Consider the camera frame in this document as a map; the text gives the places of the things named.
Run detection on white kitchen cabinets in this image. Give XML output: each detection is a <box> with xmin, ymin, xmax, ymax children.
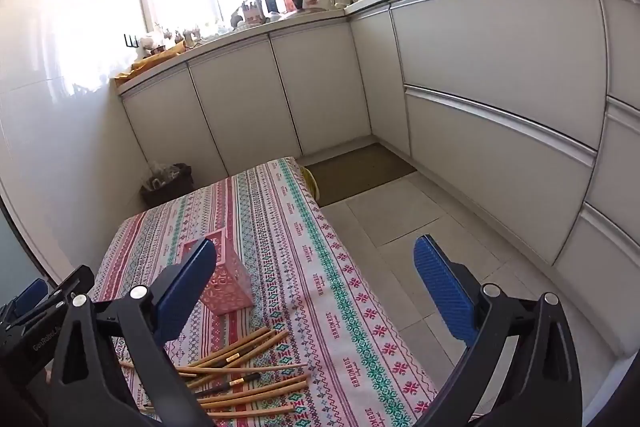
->
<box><xmin>117</xmin><ymin>0</ymin><xmax>640</xmax><ymax>358</ymax></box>

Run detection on yellow cloth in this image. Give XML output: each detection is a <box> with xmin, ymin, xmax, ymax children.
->
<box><xmin>114</xmin><ymin>44</ymin><xmax>188</xmax><ymax>80</ymax></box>

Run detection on brown floor mat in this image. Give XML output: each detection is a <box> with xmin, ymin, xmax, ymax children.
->
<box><xmin>303</xmin><ymin>143</ymin><xmax>417</xmax><ymax>208</ymax></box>

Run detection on yellow plastic object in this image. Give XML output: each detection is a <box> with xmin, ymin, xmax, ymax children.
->
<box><xmin>300</xmin><ymin>167</ymin><xmax>321</xmax><ymax>204</ymax></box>

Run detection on pink perforated plastic basket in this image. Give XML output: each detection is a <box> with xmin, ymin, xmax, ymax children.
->
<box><xmin>181</xmin><ymin>229</ymin><xmax>254</xmax><ymax>317</ymax></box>

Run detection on dark trash bin with bag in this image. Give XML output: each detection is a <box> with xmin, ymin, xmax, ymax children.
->
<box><xmin>140</xmin><ymin>163</ymin><xmax>194</xmax><ymax>209</ymax></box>

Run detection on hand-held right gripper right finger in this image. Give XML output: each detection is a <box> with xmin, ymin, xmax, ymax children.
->
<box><xmin>412</xmin><ymin>234</ymin><xmax>583</xmax><ymax>427</ymax></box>

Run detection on patterned red green tablecloth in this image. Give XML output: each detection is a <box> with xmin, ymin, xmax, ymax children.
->
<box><xmin>90</xmin><ymin>157</ymin><xmax>441</xmax><ymax>427</ymax></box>

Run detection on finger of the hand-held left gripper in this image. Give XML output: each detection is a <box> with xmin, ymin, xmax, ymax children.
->
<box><xmin>47</xmin><ymin>264</ymin><xmax>96</xmax><ymax>305</ymax></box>
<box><xmin>10</xmin><ymin>278</ymin><xmax>49</xmax><ymax>318</ymax></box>

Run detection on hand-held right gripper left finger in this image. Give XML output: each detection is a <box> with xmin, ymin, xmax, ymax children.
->
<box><xmin>47</xmin><ymin>237</ymin><xmax>218</xmax><ymax>427</ymax></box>

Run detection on pile of chopsticks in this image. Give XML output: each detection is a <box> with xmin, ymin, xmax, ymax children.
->
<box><xmin>119</xmin><ymin>327</ymin><xmax>311</xmax><ymax>427</ymax></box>

